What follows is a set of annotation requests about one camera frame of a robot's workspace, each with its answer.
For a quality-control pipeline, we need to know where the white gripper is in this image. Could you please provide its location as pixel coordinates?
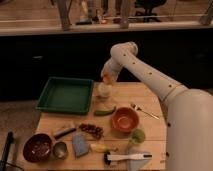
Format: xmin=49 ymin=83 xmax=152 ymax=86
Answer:
xmin=101 ymin=59 xmax=122 ymax=81

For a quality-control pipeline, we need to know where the small metal cup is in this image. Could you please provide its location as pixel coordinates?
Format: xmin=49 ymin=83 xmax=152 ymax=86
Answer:
xmin=53 ymin=142 xmax=68 ymax=159

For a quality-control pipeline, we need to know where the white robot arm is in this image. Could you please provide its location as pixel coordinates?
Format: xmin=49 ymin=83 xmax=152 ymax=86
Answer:
xmin=101 ymin=42 xmax=213 ymax=171

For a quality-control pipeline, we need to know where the silver fork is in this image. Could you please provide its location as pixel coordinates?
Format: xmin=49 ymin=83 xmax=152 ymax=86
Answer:
xmin=130 ymin=103 xmax=159 ymax=119

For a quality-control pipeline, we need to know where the blue sponge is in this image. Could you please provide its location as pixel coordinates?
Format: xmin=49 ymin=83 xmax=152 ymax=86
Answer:
xmin=72 ymin=134 xmax=89 ymax=157

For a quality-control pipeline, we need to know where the yellow banana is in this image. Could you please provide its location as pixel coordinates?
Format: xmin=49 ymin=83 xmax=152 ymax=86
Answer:
xmin=90 ymin=143 xmax=117 ymax=153

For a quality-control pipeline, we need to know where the black pole stand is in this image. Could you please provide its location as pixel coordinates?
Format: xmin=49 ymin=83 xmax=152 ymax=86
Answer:
xmin=0 ymin=132 xmax=14 ymax=171

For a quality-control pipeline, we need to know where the orange ceramic bowl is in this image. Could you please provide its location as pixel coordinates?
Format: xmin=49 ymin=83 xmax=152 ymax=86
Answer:
xmin=111 ymin=107 xmax=139 ymax=133

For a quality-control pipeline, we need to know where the dark brown bowl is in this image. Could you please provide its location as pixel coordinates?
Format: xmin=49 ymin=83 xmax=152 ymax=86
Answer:
xmin=23 ymin=133 xmax=52 ymax=163

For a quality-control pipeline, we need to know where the small orange apple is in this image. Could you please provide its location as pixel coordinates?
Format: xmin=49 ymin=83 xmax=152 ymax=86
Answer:
xmin=102 ymin=75 xmax=115 ymax=85

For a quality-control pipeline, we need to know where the green cucumber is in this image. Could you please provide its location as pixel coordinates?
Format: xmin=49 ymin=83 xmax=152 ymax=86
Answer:
xmin=94 ymin=106 xmax=116 ymax=116

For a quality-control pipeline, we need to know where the white black dish brush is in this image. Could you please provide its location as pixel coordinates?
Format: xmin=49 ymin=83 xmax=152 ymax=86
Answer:
xmin=104 ymin=153 xmax=152 ymax=165

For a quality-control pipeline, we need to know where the bunch of dark grapes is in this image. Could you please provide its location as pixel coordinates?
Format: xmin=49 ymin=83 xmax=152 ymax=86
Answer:
xmin=79 ymin=123 xmax=103 ymax=139

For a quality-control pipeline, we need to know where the green plastic tray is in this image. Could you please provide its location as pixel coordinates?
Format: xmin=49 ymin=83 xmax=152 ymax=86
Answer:
xmin=36 ymin=77 xmax=94 ymax=115

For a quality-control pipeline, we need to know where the black office chair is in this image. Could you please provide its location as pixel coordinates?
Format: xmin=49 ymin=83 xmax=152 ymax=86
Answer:
xmin=134 ymin=0 xmax=167 ymax=23

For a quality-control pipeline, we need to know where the light blue cloth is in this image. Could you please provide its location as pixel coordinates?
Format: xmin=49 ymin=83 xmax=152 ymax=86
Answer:
xmin=127 ymin=148 xmax=152 ymax=171

